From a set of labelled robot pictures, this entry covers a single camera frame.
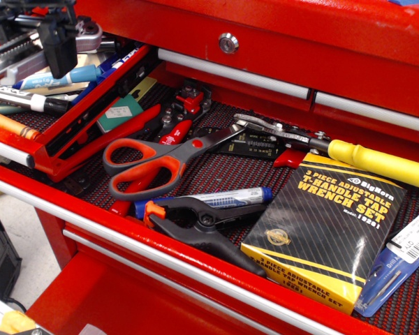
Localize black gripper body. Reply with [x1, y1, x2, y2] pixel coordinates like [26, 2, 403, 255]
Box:
[0, 1, 78, 34]

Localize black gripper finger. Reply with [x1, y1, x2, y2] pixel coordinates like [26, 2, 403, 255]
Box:
[38, 20, 78, 79]

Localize silver black box cutter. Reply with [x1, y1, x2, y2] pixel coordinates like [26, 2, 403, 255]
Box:
[0, 31, 48, 86]

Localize red upper small drawer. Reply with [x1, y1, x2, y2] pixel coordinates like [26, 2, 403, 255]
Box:
[0, 43, 158, 181]

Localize black yellow tap wrench box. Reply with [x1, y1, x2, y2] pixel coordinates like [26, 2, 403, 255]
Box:
[241, 154, 406, 314]

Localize silver ratchet wrench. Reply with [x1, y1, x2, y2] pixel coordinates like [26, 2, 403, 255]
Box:
[76, 20, 115, 53]

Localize light blue Expo marker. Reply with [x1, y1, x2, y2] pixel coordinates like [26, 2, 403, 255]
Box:
[12, 65, 102, 90]

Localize dark blue marker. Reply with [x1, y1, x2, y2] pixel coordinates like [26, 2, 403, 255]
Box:
[71, 47, 140, 105]

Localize black Expo marker lower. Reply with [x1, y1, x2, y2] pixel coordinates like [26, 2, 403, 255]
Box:
[0, 85, 71, 116]

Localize green card package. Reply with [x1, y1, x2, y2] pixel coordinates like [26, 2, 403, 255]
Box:
[96, 77, 157, 134]

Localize orange grey scissors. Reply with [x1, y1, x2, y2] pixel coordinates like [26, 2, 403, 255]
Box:
[103, 124, 245, 201]

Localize silver chest lock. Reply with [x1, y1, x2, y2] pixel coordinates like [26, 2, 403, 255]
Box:
[219, 32, 239, 54]

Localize black spring clamp orange tips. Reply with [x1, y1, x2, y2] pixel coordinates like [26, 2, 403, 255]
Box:
[144, 197, 267, 278]

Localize blue white marker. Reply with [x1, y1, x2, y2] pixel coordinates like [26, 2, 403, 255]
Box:
[152, 187, 273, 216]

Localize yellow sponge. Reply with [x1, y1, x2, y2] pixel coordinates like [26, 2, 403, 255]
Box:
[0, 311, 37, 334]

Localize red tool chest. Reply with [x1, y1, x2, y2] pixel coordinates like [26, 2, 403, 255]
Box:
[0, 1, 419, 334]

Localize blue drill bit package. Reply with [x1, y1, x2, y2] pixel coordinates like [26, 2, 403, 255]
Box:
[355, 215, 419, 317]

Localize red black wire stripper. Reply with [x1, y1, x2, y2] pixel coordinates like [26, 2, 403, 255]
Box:
[109, 79, 212, 216]

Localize black yellow wire gauge tool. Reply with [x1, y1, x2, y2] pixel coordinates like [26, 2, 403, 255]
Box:
[209, 130, 286, 161]

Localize yellow handled pliers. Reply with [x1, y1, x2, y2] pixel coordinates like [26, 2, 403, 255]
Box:
[234, 114, 419, 188]

